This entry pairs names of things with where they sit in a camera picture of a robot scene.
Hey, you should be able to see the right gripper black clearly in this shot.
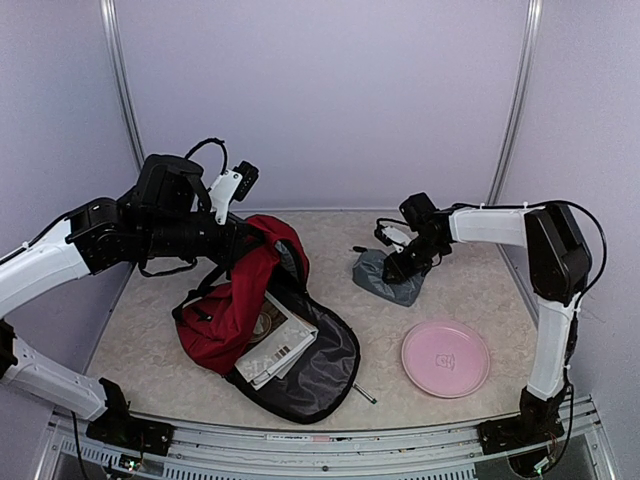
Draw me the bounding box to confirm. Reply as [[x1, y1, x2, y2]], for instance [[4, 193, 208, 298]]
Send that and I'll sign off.
[[383, 234, 446, 284]]

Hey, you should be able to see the grey fabric pouch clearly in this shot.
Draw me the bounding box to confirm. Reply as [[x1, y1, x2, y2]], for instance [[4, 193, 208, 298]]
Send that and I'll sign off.
[[352, 246, 426, 307]]

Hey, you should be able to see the red student backpack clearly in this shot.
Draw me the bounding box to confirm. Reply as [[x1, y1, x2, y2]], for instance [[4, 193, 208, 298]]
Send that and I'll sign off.
[[172, 215, 361, 425]]

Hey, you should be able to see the white large book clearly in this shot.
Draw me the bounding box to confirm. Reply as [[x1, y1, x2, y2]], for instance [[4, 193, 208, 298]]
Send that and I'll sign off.
[[235, 293, 319, 390]]

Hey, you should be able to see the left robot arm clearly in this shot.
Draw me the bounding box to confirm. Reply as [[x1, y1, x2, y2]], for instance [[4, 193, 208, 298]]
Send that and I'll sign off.
[[1, 154, 259, 445]]

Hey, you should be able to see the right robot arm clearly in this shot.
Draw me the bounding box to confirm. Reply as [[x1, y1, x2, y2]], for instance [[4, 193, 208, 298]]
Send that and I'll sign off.
[[374, 193, 604, 444]]

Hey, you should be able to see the pink round plate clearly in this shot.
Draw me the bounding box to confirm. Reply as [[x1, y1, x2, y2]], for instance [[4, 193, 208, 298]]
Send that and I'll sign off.
[[401, 320, 490, 399]]

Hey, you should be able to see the clear white pen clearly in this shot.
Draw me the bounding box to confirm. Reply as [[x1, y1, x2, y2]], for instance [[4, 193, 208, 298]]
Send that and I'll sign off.
[[352, 383, 377, 405]]

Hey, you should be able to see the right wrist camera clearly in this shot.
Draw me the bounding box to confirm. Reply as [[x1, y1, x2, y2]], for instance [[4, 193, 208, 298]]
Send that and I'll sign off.
[[374, 217, 411, 253]]

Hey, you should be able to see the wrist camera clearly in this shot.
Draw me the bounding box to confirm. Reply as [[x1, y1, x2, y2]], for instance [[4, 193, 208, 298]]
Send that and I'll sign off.
[[209, 160, 259, 225], [374, 217, 411, 253]]

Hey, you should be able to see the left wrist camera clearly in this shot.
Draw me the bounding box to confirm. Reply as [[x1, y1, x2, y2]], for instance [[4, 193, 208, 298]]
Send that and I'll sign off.
[[209, 160, 259, 225]]

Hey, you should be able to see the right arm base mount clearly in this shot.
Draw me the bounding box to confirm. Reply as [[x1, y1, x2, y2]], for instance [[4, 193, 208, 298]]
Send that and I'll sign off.
[[477, 386, 568, 455]]

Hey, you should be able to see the front metal rail frame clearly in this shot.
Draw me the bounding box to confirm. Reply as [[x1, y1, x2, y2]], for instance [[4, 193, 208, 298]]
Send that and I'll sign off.
[[32, 398, 620, 479]]

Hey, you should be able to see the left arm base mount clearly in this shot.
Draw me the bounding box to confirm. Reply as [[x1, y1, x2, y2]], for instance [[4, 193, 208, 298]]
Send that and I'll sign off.
[[86, 378, 174, 457]]

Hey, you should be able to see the left metal corner post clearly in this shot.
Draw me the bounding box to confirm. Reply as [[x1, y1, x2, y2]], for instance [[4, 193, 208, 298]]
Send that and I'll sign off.
[[99, 0, 145, 171]]

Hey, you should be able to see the metal corner post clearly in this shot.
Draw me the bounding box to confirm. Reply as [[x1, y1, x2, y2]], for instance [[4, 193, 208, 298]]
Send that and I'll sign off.
[[99, 0, 145, 171], [486, 0, 544, 205]]

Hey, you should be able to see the right metal corner post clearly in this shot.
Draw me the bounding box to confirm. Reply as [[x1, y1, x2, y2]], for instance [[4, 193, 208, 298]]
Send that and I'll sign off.
[[486, 0, 544, 205]]

